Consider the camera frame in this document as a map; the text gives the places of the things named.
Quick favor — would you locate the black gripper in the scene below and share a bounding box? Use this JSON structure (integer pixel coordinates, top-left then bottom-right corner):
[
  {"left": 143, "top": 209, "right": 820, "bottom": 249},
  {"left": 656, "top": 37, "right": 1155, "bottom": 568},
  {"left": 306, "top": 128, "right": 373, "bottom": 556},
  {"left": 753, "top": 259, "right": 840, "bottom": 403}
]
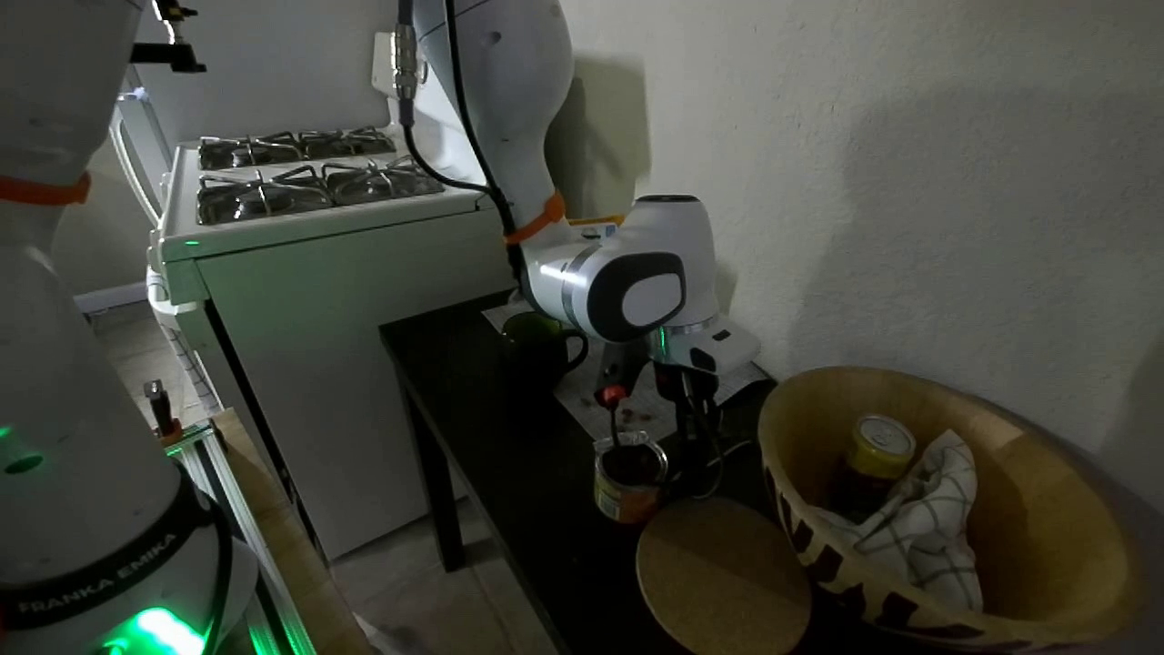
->
[{"left": 650, "top": 355, "right": 736, "bottom": 487}]

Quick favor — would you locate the grey metal spoon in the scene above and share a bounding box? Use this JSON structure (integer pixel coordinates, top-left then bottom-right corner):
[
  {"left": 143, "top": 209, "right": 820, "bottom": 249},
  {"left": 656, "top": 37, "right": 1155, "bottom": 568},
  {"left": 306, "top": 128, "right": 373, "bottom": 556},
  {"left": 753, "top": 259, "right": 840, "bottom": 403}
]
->
[{"left": 658, "top": 431, "right": 765, "bottom": 479}]

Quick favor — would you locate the black mug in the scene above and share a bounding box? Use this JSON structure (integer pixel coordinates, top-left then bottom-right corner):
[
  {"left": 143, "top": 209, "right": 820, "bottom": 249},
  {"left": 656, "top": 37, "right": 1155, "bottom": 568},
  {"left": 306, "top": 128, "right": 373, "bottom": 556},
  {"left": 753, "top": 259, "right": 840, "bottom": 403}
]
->
[{"left": 497, "top": 306, "right": 597, "bottom": 429}]

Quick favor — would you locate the round wooden coaster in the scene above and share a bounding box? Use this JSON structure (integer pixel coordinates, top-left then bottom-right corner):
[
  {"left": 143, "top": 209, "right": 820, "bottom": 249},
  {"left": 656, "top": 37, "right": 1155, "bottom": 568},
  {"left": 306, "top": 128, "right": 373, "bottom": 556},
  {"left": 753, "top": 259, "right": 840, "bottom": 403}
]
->
[{"left": 633, "top": 496, "right": 814, "bottom": 655}]

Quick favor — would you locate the black side table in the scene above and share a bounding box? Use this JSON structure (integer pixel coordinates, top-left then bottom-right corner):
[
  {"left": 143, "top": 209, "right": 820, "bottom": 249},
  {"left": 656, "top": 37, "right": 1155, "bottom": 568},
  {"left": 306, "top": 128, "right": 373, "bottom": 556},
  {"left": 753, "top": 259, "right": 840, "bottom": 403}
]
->
[{"left": 379, "top": 288, "right": 924, "bottom": 655}]

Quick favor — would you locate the jar with yellow lid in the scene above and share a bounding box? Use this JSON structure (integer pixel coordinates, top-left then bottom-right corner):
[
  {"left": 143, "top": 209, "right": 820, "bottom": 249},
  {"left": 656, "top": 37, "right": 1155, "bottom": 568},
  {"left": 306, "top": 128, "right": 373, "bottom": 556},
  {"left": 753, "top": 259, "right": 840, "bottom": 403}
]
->
[{"left": 831, "top": 411, "right": 924, "bottom": 522}]

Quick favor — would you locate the white checked cloth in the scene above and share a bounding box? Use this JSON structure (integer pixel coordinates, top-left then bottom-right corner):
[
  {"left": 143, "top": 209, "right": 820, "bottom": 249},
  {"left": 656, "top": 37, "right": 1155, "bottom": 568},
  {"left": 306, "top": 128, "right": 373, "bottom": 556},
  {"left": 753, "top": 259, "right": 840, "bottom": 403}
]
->
[{"left": 848, "top": 425, "right": 989, "bottom": 613}]

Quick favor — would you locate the white stove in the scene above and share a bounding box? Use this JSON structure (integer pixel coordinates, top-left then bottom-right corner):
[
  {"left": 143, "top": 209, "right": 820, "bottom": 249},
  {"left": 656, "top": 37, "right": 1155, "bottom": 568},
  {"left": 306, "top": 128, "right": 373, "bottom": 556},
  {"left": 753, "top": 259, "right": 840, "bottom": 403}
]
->
[{"left": 143, "top": 31, "right": 522, "bottom": 565}]

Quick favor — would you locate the patterned woven bowl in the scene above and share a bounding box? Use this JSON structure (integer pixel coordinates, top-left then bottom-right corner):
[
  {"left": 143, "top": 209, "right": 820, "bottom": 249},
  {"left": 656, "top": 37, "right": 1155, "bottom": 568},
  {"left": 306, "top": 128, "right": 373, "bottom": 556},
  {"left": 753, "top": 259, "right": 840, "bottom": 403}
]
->
[{"left": 753, "top": 362, "right": 1145, "bottom": 655}]

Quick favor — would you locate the wooden board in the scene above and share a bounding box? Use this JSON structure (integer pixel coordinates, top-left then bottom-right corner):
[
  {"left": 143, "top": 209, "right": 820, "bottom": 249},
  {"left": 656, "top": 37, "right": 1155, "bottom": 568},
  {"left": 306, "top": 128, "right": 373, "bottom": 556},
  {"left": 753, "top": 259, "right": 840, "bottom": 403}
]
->
[{"left": 209, "top": 408, "right": 373, "bottom": 655}]

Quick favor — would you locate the black stove grate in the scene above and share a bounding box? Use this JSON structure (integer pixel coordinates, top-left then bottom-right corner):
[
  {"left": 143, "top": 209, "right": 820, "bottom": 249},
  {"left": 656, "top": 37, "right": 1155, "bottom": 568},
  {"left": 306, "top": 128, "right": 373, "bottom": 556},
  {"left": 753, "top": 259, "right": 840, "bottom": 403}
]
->
[
  {"left": 192, "top": 156, "right": 448, "bottom": 229},
  {"left": 195, "top": 123, "right": 401, "bottom": 173}
]

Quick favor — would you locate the orange velcro strap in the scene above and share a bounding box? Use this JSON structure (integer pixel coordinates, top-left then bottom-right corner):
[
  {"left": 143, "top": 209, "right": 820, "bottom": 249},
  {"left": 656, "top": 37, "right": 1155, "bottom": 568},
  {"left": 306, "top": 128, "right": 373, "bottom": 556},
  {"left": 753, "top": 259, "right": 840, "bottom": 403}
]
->
[
  {"left": 0, "top": 169, "right": 93, "bottom": 208},
  {"left": 502, "top": 194, "right": 573, "bottom": 249}
]

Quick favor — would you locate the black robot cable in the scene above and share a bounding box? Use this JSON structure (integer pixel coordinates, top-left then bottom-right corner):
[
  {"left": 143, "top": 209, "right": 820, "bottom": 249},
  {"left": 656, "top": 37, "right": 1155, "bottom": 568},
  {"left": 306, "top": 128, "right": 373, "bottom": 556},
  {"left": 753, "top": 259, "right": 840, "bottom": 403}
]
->
[{"left": 397, "top": 0, "right": 538, "bottom": 249}]

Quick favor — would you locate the black knob with red ring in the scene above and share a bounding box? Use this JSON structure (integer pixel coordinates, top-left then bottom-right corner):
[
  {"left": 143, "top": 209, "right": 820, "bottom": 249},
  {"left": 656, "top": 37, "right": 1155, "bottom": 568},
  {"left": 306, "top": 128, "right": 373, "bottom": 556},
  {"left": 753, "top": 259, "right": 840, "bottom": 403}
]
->
[{"left": 143, "top": 375, "right": 185, "bottom": 445}]

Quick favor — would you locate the white cable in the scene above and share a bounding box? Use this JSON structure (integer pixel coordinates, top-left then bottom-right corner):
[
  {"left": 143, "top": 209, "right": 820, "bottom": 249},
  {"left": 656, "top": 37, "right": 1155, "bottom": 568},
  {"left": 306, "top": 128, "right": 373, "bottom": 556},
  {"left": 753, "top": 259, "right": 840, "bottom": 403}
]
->
[{"left": 106, "top": 81, "right": 175, "bottom": 237}]

